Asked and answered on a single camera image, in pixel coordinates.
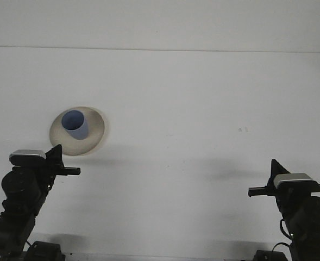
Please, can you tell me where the pale blue cup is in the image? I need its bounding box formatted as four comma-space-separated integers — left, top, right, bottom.
61, 109, 89, 141

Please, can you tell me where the pale round plate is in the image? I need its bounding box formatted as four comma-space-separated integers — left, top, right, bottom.
49, 106, 109, 157

